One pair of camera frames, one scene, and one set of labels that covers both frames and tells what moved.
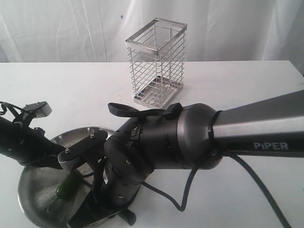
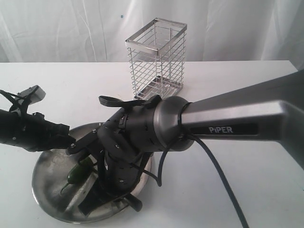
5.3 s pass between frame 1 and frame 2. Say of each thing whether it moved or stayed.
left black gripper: moved
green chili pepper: moved
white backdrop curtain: stayed
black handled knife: moved
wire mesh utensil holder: stayed
